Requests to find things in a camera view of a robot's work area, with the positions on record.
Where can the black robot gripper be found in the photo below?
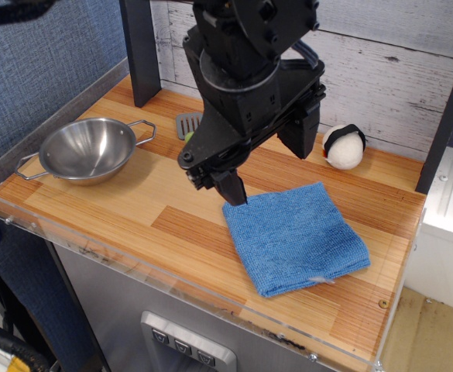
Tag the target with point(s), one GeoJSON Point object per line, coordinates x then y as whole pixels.
{"type": "Point", "coordinates": [249, 97]}

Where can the blue microfiber towel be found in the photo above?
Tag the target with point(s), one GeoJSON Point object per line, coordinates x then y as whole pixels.
{"type": "Point", "coordinates": [294, 239]}

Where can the grey spatula with green handle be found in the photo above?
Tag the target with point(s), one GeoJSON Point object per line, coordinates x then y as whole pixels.
{"type": "Point", "coordinates": [187, 123]}

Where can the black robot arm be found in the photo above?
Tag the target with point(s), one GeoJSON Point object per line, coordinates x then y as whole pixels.
{"type": "Point", "coordinates": [256, 16]}

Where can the white plush ball black band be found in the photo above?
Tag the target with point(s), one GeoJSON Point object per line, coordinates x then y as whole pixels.
{"type": "Point", "coordinates": [343, 146]}

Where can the white ribbed appliance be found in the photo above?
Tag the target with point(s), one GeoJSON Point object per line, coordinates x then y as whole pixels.
{"type": "Point", "coordinates": [430, 267]}

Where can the silver panel with buttons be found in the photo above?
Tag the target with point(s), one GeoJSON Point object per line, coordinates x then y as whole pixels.
{"type": "Point", "coordinates": [173, 347]}

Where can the clear acrylic table guard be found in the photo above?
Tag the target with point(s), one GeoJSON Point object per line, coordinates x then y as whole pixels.
{"type": "Point", "coordinates": [181, 242]}

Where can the yellow and black object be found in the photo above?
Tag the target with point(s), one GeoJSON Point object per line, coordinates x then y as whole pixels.
{"type": "Point", "coordinates": [16, 355]}

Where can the stainless steel bowl with handles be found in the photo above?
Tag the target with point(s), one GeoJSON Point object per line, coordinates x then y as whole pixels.
{"type": "Point", "coordinates": [89, 151]}

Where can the dark grey right post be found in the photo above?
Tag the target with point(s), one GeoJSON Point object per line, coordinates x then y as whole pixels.
{"type": "Point", "coordinates": [438, 146]}

